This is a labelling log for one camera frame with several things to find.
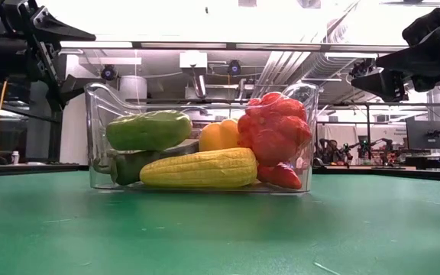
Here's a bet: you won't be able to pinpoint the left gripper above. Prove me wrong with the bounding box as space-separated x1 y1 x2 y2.
0 0 97 112

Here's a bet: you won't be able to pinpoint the light green pepper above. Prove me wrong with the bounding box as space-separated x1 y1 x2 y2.
105 109 193 152

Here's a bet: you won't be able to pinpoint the dark green chili pepper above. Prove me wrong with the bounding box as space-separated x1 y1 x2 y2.
92 139 200 187

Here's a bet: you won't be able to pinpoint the red lobed tomato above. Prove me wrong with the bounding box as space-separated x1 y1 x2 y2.
237 91 313 168

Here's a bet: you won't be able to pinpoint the clear plastic bin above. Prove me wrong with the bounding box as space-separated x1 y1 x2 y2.
85 82 320 196

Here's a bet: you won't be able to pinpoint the thin black pole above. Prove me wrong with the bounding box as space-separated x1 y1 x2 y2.
364 102 372 161

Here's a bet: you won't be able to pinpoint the black flat monitor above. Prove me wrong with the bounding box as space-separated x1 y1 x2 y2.
406 120 440 150

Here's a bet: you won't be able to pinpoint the small black robot arms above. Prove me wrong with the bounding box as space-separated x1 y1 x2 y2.
317 137 395 166

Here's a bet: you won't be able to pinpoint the silver ceiling ducts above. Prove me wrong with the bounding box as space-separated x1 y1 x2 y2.
250 0 362 102

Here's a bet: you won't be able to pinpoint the overhead light bar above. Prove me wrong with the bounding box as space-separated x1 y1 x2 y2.
57 40 410 53

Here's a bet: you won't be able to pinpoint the white ceiling box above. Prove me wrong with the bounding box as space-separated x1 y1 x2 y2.
179 50 209 70

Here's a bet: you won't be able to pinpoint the orange red carrot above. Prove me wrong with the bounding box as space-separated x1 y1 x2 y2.
257 162 304 191

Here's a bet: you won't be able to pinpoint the yellow bell pepper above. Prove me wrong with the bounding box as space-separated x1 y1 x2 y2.
198 118 241 153

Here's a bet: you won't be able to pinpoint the yellow corn cob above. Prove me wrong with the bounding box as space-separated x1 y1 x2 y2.
139 147 259 189

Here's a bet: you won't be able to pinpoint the green table mat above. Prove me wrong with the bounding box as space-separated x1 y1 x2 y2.
0 170 440 275

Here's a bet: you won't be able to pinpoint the white cylindrical duct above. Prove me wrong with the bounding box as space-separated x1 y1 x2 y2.
119 75 148 102

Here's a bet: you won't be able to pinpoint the black aluminium table frame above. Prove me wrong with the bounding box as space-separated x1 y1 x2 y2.
0 163 440 183

